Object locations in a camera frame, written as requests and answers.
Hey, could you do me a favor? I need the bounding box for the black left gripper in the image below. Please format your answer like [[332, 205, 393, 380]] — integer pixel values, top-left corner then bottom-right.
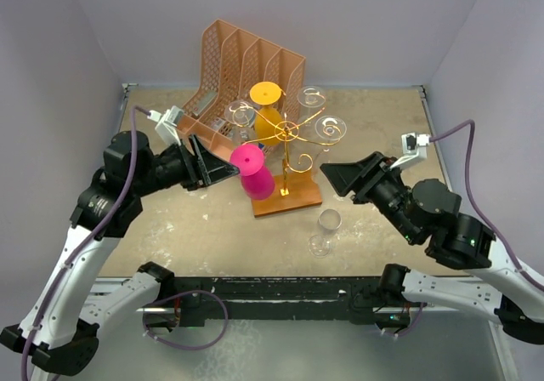
[[131, 133, 238, 196]]

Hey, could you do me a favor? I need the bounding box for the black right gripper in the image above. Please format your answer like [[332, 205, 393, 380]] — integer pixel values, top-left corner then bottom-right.
[[317, 150, 417, 242]]

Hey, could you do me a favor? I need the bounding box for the pink plastic goblet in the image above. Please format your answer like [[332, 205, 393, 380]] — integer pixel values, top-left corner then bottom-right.
[[230, 144, 275, 200]]

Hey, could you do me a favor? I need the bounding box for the clear flute wine glass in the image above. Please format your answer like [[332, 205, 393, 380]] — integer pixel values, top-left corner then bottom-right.
[[314, 115, 347, 161]]

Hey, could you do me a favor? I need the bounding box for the gold wire wine glass rack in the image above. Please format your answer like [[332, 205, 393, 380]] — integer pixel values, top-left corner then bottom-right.
[[242, 99, 327, 218]]

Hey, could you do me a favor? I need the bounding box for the clear tall wine glass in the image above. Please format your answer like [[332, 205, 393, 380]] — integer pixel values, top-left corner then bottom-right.
[[224, 100, 256, 146]]

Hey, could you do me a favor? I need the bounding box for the yellow plastic goblet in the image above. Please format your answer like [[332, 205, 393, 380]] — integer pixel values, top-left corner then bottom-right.
[[250, 81, 282, 146]]

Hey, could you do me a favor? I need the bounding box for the clear round wine glass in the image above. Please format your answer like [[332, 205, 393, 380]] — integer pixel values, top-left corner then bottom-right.
[[297, 86, 326, 122]]

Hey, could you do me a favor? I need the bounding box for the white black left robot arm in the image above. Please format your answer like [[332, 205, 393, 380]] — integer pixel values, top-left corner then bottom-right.
[[1, 131, 239, 380]]

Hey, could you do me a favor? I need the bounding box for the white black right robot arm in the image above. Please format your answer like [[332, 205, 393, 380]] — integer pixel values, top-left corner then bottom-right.
[[320, 151, 543, 345]]

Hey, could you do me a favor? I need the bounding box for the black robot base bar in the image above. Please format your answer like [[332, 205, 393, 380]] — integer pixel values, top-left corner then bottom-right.
[[144, 276, 419, 327]]

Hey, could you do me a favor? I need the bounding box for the orange plastic file organizer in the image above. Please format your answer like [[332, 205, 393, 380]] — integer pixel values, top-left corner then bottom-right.
[[176, 20, 306, 159]]

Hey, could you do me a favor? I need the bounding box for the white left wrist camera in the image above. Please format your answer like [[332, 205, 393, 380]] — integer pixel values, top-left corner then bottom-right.
[[146, 105, 184, 146]]

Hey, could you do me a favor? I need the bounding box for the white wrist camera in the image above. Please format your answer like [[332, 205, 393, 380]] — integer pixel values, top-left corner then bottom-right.
[[146, 105, 184, 146], [390, 132, 431, 171]]

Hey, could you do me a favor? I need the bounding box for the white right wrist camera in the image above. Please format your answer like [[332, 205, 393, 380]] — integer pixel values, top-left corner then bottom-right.
[[390, 132, 431, 171]]

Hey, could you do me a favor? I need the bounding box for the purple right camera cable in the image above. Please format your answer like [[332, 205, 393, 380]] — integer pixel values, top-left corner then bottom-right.
[[428, 119, 544, 293]]

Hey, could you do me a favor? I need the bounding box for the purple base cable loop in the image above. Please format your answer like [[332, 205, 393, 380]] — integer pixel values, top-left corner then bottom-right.
[[142, 292, 230, 351]]

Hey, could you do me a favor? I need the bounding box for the silver table frame rail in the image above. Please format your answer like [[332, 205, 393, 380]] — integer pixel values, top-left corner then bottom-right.
[[29, 82, 519, 381]]

